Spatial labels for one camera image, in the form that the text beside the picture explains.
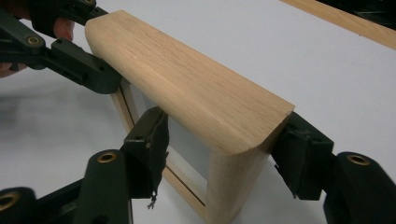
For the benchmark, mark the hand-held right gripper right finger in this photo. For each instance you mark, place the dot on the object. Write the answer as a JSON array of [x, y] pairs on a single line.
[[303, 155]]

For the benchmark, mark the wooden table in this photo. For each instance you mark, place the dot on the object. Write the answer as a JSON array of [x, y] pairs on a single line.
[[348, 21]]

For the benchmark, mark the wooden picture frame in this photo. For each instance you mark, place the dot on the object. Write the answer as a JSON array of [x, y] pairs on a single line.
[[186, 84]]

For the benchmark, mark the white table cover sheet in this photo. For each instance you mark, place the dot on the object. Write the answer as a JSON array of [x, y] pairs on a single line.
[[311, 84]]

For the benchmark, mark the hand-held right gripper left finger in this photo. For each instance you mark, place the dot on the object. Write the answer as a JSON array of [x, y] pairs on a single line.
[[146, 149]]

